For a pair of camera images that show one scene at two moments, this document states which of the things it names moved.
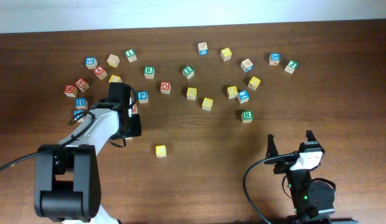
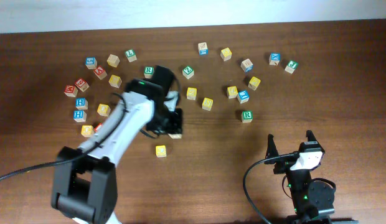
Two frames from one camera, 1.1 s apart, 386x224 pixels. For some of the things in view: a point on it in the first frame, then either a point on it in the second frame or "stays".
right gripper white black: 286,158 stays
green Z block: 188,72 stays
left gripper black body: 134,126 → 169,125
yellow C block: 160,151 stays
